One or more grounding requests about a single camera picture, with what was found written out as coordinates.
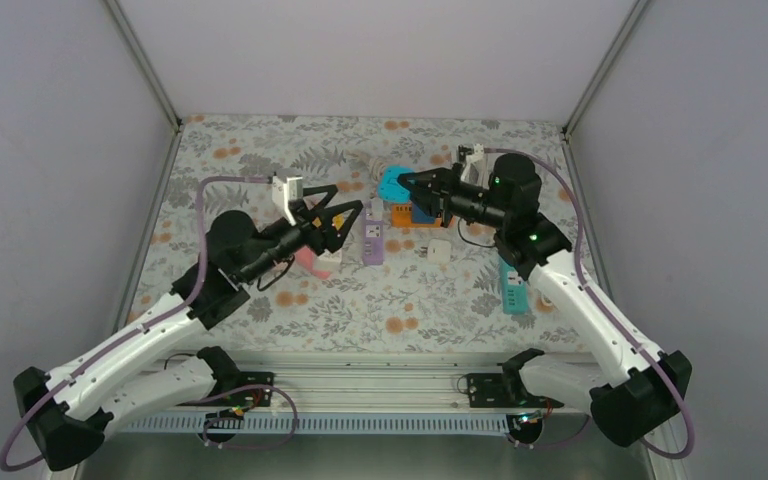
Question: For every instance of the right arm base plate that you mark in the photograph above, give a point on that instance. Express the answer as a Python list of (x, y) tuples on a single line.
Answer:
[(487, 390)]

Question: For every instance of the white square plug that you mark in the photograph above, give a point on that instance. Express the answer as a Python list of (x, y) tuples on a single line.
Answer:
[(439, 252)]

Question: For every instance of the orange power strip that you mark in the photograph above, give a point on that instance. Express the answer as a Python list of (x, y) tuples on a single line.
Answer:
[(401, 217)]

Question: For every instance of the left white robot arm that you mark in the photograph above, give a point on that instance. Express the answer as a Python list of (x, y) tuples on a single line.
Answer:
[(205, 295)]

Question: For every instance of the aluminium rail frame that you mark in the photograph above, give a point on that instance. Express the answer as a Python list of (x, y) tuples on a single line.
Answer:
[(364, 391)]

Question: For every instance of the pink triangular power strip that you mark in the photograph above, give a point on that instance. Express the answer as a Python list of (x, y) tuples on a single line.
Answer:
[(311, 262)]

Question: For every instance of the dark blue cube socket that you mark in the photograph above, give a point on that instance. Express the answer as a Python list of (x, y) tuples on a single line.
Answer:
[(419, 217)]

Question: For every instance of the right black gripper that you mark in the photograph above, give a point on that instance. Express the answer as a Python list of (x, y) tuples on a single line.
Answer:
[(439, 187)]

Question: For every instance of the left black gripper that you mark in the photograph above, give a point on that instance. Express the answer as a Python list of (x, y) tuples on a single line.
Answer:
[(337, 239)]

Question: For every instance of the cyan cube socket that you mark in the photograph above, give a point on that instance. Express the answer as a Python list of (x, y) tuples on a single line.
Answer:
[(389, 189)]

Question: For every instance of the teal power strip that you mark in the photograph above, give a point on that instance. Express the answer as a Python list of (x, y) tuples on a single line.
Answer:
[(513, 290)]

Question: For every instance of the white plug adapter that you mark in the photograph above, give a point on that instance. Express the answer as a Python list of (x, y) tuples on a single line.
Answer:
[(328, 261)]

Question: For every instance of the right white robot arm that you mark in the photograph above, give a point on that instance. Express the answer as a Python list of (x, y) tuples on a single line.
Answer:
[(635, 386)]

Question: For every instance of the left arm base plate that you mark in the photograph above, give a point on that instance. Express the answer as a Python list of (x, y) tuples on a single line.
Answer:
[(247, 389)]

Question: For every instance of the purple power strip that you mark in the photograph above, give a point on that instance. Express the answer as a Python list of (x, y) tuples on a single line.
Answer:
[(373, 230)]

